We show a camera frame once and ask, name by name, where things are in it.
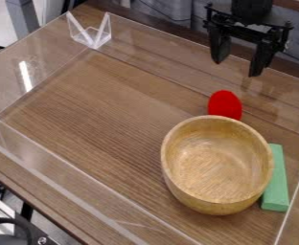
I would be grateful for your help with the green rectangular block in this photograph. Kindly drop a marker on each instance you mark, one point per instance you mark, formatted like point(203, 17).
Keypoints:
point(275, 196)

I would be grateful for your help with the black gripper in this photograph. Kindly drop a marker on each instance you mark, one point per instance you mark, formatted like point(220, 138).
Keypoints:
point(245, 20)

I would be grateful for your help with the red plush strawberry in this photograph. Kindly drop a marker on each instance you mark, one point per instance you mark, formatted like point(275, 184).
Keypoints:
point(224, 104)

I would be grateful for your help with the wooden bowl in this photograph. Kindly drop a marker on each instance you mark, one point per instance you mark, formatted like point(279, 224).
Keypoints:
point(216, 163)

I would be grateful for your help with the clear acrylic corner bracket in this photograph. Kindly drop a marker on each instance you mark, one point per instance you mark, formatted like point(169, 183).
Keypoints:
point(92, 37)

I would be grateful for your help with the black metal bracket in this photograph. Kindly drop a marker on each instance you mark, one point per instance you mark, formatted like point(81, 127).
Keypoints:
point(38, 235)

